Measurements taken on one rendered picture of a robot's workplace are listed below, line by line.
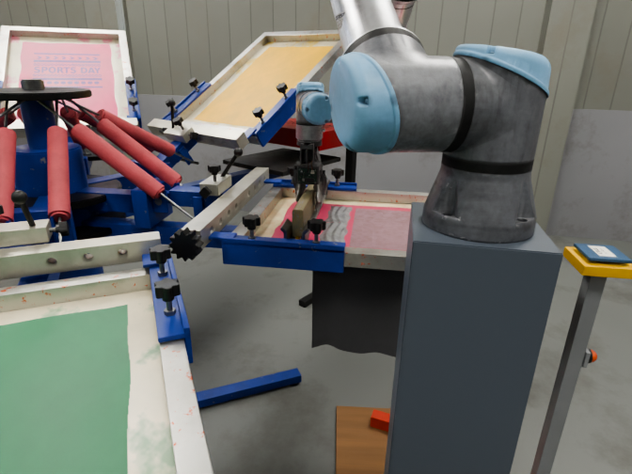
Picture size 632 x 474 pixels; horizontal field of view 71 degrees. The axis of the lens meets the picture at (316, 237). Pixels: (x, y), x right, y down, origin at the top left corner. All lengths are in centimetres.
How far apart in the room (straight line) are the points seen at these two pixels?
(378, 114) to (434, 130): 7
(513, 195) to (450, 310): 17
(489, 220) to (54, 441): 62
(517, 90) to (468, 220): 16
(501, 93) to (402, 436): 51
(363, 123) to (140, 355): 53
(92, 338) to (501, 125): 73
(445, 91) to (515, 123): 10
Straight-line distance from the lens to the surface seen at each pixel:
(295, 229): 115
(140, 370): 78
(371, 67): 53
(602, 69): 434
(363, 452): 189
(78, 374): 80
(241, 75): 234
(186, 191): 140
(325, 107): 111
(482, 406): 72
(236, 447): 194
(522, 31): 417
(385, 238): 125
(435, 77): 55
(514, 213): 61
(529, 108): 60
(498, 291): 62
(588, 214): 454
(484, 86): 57
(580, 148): 436
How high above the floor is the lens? 141
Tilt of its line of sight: 22 degrees down
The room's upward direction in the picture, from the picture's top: 1 degrees clockwise
